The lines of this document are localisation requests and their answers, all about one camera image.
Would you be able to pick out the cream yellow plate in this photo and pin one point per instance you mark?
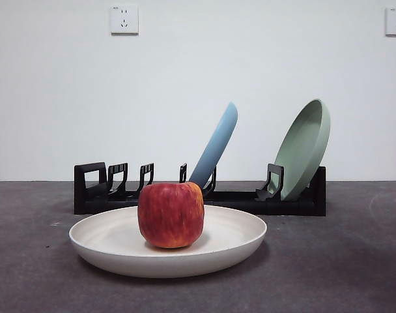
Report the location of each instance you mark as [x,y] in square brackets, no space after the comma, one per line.
[107,241]

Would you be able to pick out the red apple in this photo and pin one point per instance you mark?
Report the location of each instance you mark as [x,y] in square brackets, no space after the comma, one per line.
[170,215]

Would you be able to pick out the blue plate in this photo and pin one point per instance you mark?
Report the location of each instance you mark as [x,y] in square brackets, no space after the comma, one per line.
[217,143]

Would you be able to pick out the green plate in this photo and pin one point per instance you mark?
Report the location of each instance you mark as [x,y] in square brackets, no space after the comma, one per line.
[299,150]

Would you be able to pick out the black plate rack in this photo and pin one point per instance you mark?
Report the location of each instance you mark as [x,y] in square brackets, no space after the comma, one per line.
[282,207]

